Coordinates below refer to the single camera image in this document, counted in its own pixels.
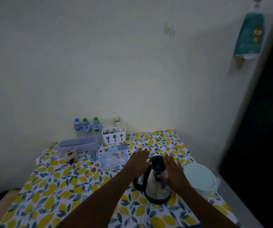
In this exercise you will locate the clear pitcher pale green lid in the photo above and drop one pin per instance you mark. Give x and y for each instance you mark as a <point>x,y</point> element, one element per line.
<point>201,179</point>

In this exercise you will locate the lemon print covered table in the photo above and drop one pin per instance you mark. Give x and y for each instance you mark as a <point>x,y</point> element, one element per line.
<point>55,187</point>

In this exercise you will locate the green cap water bottle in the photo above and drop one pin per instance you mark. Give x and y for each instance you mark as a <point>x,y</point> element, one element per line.
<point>87,128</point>
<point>97,128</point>

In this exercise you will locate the bundle of pale chopsticks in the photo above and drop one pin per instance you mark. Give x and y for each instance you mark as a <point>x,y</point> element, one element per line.
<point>118,124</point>

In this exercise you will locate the light wooden bench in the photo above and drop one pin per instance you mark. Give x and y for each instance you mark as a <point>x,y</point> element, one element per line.
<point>1,211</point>

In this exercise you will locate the person's left forearm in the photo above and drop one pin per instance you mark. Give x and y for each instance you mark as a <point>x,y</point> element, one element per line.
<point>100,204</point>

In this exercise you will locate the white cutlery caddy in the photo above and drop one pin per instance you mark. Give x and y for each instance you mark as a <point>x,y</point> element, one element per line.
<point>114,138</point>

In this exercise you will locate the clear wall hook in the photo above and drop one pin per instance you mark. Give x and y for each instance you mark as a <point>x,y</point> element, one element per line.
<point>169,29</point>

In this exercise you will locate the teal hanging packet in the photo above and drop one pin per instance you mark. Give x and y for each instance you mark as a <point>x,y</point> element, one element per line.
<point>249,37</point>

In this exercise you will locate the person's left hand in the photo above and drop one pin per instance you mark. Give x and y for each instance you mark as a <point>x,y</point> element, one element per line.
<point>137,163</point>

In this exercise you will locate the lilac oblong container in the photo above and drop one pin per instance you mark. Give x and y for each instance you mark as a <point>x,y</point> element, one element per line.
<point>79,144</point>

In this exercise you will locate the blue cap water bottle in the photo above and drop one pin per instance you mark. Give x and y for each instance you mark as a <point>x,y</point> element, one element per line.
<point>77,128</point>

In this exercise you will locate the person's right hand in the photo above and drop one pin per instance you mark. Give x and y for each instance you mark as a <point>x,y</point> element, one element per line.
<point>175,175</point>

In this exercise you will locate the person's right forearm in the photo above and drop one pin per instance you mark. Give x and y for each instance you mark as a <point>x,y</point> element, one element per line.
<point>205,211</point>

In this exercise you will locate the small white patterned jar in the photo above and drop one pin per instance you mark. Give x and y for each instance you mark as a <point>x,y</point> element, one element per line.
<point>70,156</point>

